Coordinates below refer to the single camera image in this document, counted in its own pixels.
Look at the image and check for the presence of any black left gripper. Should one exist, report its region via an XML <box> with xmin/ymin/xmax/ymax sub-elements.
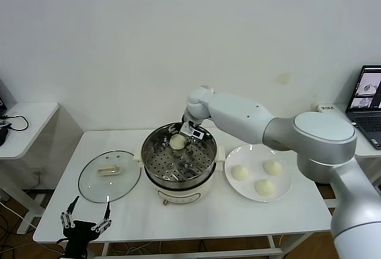
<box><xmin>60</xmin><ymin>196</ymin><xmax>114</xmax><ymax>259</ymax></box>

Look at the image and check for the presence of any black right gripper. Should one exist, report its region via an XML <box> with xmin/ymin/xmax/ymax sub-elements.
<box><xmin>167</xmin><ymin>118</ymin><xmax>199</xmax><ymax>152</ymax></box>

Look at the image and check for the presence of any white steamed baozi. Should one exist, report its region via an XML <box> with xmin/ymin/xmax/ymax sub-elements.
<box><xmin>231</xmin><ymin>165</ymin><xmax>250</xmax><ymax>182</ymax></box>
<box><xmin>168</xmin><ymin>133</ymin><xmax>187</xmax><ymax>151</ymax></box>
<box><xmin>254</xmin><ymin>179</ymin><xmax>276</xmax><ymax>196</ymax></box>
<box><xmin>263</xmin><ymin>160</ymin><xmax>283</xmax><ymax>177</ymax></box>

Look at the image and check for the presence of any round glass pot lid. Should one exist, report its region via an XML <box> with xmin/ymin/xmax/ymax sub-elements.
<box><xmin>78</xmin><ymin>151</ymin><xmax>142</xmax><ymax>204</ymax></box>

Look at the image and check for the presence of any perforated steel steamer basket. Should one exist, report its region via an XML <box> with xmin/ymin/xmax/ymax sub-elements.
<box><xmin>133</xmin><ymin>122</ymin><xmax>226</xmax><ymax>186</ymax></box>

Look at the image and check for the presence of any cream electric cooker pot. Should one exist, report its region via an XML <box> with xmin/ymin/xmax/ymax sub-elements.
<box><xmin>143</xmin><ymin>162</ymin><xmax>224</xmax><ymax>207</ymax></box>

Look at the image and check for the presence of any round white plate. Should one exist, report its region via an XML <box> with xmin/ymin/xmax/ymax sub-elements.
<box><xmin>224</xmin><ymin>145</ymin><xmax>293</xmax><ymax>203</ymax></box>

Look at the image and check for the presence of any white side table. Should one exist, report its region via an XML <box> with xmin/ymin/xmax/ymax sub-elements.
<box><xmin>0</xmin><ymin>101</ymin><xmax>60</xmax><ymax>236</ymax></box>
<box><xmin>311</xmin><ymin>103</ymin><xmax>381</xmax><ymax>195</ymax></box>

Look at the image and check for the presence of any black open laptop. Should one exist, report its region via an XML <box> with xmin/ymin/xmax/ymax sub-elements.
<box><xmin>0</xmin><ymin>79</ymin><xmax>16</xmax><ymax>116</ymax></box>

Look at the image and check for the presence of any grey open laptop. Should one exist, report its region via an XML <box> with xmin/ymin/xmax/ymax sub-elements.
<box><xmin>345</xmin><ymin>65</ymin><xmax>381</xmax><ymax>149</ymax></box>

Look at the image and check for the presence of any tangled white cable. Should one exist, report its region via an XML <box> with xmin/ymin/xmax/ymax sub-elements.
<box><xmin>123</xmin><ymin>240</ymin><xmax>163</xmax><ymax>257</ymax></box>

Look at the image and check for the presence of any white floor cable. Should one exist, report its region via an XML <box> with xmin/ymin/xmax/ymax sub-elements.
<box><xmin>0</xmin><ymin>202</ymin><xmax>39</xmax><ymax>230</ymax></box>

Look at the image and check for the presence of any thin black looped cable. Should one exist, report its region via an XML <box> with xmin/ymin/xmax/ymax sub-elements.
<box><xmin>0</xmin><ymin>114</ymin><xmax>30</xmax><ymax>132</ymax></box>

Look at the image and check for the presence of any white table frame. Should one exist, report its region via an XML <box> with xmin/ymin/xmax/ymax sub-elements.
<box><xmin>56</xmin><ymin>235</ymin><xmax>316</xmax><ymax>259</ymax></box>

